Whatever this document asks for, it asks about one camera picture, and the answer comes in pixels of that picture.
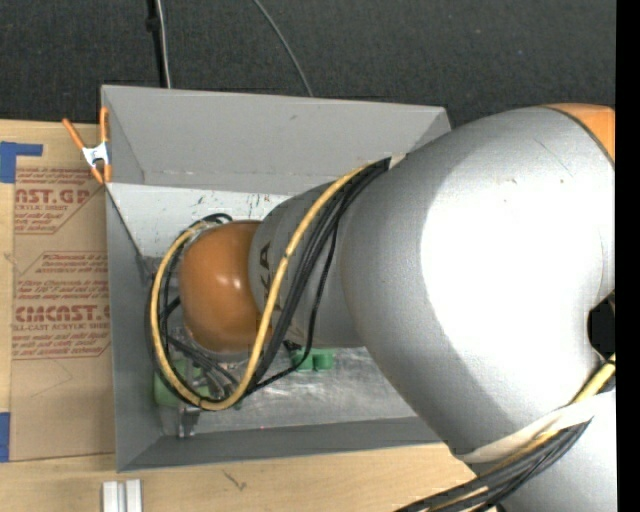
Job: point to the brown cardboard board, red print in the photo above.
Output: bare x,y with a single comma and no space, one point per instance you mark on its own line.
60,400

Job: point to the grey metal bin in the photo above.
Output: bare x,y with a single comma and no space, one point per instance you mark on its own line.
250,130

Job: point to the pale green block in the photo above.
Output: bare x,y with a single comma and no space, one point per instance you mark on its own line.
162,391

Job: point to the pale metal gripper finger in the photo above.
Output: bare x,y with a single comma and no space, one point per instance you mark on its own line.
187,421

